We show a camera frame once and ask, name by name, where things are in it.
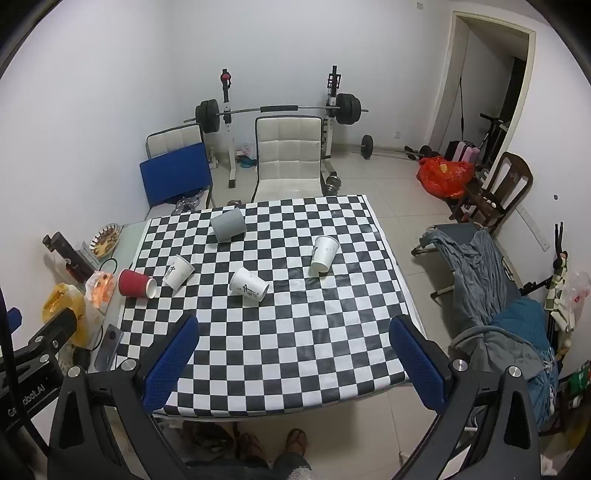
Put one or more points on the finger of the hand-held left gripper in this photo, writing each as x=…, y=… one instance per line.
x=14, y=319
x=51, y=334

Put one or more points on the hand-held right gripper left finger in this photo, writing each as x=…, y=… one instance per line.
x=170, y=367

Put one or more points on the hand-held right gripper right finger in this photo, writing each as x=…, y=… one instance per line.
x=418, y=367

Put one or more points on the red paper cup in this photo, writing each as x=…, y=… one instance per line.
x=134, y=282

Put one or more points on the white paper cup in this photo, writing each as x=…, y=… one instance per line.
x=248, y=285
x=324, y=254
x=178, y=272

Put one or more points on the grey cup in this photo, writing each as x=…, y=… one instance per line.
x=227, y=226

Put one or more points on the yellow plastic bag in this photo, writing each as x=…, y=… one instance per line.
x=60, y=302

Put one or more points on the grey flat device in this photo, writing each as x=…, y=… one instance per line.
x=108, y=346

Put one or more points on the orange snack packet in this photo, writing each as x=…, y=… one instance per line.
x=100, y=290

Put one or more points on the dark brown tool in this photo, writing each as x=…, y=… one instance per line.
x=69, y=258

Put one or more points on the patterned plate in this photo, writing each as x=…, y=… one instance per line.
x=105, y=240

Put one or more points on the grey blanket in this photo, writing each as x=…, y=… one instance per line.
x=480, y=277

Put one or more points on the person's foot in sandal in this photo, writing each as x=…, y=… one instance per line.
x=250, y=445
x=297, y=441

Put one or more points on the teal blanket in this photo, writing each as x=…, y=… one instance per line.
x=526, y=323

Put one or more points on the black white checkered tablecloth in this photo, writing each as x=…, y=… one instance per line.
x=286, y=337

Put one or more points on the folding cot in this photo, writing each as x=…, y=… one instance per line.
x=450, y=233

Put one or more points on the checked cloth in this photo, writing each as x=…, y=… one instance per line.
x=559, y=295

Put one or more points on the clear plastic bag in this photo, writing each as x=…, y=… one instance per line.
x=579, y=288

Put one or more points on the black coat stand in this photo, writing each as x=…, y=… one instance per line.
x=559, y=240

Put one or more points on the red plastic bag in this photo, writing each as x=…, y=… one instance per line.
x=445, y=177

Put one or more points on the blue board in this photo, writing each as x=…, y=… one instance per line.
x=175, y=173

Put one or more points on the dark wooden chair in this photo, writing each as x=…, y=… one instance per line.
x=505, y=184

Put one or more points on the metal dumbbell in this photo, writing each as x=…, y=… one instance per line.
x=332, y=182

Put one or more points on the pink suitcase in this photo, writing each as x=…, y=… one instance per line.
x=461, y=152

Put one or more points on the slippers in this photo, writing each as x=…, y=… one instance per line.
x=245, y=159

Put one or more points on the white barbell rack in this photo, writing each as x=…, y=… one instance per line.
x=228, y=152

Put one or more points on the small black barbell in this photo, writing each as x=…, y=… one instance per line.
x=367, y=146

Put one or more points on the white padded chair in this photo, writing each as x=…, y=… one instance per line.
x=288, y=157
x=173, y=137

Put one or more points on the kick scooter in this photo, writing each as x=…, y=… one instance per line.
x=491, y=134

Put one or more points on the long barbell with black plates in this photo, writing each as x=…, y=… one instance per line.
x=277, y=109

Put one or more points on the white wall strip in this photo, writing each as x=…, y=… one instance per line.
x=533, y=228

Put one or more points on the door frame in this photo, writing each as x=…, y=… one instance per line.
x=445, y=69

